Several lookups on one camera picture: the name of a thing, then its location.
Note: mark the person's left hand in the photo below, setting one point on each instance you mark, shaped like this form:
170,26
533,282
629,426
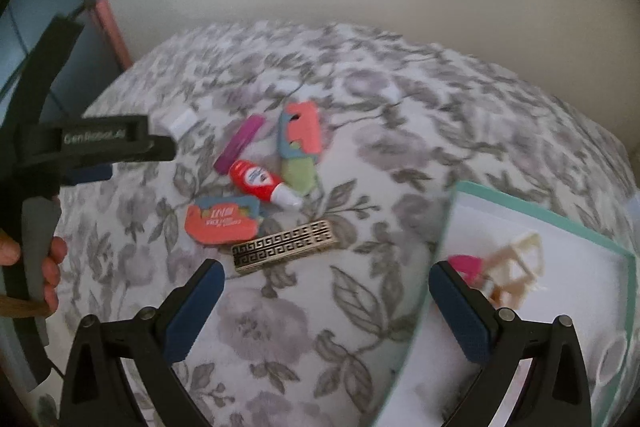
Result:
54,272

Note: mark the cream plastic holder frame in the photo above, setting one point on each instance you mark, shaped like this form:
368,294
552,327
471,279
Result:
522,287

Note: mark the toy dog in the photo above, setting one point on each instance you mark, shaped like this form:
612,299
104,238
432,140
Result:
465,267

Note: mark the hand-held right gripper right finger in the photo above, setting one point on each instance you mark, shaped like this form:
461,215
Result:
462,312

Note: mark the white charger adapter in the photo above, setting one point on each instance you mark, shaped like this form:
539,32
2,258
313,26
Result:
177,121

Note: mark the teal rimmed white box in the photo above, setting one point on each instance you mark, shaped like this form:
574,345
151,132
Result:
500,222

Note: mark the grey floral bedspread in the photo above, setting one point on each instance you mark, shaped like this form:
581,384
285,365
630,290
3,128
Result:
280,322

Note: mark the pink board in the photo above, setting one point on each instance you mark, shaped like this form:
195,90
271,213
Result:
111,32

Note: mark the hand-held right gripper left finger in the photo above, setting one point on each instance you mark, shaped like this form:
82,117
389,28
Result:
195,312

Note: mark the purple plastic stick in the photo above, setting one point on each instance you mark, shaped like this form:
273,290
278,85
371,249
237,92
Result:
239,144

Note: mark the gold patterned metal bar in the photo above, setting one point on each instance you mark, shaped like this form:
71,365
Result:
287,247

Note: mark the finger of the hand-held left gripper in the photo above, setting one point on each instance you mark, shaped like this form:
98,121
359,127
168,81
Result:
92,174
150,149

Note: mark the coral blue printed case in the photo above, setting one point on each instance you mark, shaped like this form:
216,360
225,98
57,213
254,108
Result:
220,222

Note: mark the coral teal green case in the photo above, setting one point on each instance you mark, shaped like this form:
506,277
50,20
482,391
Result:
302,127

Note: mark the red correction fluid bottle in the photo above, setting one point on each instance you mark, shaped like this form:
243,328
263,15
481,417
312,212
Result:
250,177

